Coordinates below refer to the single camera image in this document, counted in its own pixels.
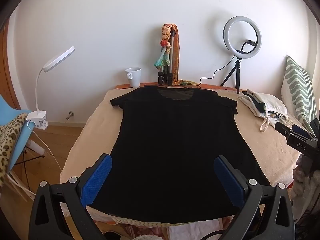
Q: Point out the white mug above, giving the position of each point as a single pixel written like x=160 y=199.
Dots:
x=134 y=77

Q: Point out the small black tripod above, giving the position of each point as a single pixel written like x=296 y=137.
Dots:
x=237 y=75

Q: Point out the beige blanket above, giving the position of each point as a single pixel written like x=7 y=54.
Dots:
x=262 y=150

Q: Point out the orange patterned cloth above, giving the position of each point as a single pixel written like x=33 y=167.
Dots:
x=147 y=85

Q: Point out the leopard print cloth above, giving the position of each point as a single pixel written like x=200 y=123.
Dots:
x=8 y=132

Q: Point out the colourful orange scarf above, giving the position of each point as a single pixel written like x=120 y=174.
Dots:
x=177 y=52

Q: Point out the blue chair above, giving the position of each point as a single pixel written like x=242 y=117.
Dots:
x=17 y=140

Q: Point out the wooden door frame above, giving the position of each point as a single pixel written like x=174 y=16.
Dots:
x=10 y=75

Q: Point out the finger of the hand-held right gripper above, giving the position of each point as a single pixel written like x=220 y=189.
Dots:
x=301 y=131
x=283 y=130

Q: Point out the person's right hand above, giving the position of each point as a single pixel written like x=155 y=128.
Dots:
x=298 y=175

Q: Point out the green and white pillow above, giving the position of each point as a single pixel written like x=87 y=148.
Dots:
x=298 y=90

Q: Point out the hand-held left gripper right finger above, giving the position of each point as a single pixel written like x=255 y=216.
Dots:
x=228 y=180

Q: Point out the folded white clothes pile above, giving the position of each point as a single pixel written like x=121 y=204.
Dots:
x=272 y=105

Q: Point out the white clip desk lamp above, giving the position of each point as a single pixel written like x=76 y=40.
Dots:
x=58 y=60

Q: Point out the metal door stopper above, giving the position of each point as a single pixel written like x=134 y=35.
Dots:
x=70 y=115

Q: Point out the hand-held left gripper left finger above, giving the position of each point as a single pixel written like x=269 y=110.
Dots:
x=97 y=177

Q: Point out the black t-shirt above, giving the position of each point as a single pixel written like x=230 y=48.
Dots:
x=175 y=142

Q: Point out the silver camera tripod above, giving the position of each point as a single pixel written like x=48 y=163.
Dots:
x=170 y=62

